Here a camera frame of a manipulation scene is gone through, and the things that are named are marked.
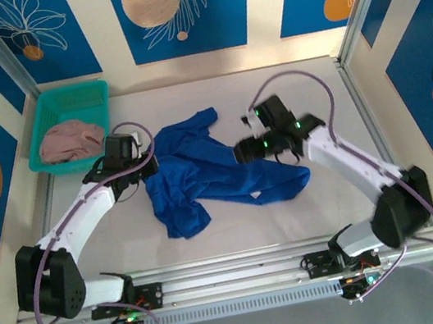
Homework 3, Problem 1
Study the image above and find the blue t-shirt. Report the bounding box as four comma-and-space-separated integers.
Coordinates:
133, 92, 319, 245

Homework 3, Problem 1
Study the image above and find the pink crumpled cloth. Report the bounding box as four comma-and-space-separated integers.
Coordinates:
35, 114, 111, 167

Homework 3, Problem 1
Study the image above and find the teal plastic basket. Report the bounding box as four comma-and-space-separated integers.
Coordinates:
16, 79, 122, 182

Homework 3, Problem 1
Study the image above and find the left controller circuit board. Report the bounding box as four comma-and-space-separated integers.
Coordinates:
108, 308, 148, 324

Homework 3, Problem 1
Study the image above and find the controller circuit board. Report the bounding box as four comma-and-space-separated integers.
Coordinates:
337, 268, 391, 303
108, 308, 148, 324

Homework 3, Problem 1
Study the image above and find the right controller circuit board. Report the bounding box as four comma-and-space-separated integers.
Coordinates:
337, 268, 391, 303

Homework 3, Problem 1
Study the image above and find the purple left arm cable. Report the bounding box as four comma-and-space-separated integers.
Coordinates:
7, 117, 186, 324

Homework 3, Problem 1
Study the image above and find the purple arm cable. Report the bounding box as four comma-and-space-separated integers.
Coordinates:
246, 48, 433, 314
7, 117, 186, 324

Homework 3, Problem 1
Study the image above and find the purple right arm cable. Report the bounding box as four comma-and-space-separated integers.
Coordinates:
246, 48, 433, 314

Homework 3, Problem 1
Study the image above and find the aluminium side rail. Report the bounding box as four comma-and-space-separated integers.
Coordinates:
13, 171, 75, 301
334, 46, 430, 238

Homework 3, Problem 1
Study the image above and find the blue wall panel, lily drawing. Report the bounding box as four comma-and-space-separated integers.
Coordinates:
0, 0, 103, 91

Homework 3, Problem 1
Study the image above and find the blue wall panel, beige circle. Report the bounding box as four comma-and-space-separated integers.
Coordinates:
107, 0, 262, 69

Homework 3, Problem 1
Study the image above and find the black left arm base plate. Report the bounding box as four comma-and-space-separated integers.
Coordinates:
87, 281, 167, 321

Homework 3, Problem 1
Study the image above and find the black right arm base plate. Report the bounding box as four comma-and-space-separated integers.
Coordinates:
298, 240, 383, 281

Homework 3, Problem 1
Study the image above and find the aluminium frame rail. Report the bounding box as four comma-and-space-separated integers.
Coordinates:
7, 217, 433, 324

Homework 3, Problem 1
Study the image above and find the grey slotted cable duct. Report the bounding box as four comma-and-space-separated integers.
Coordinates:
71, 278, 349, 324

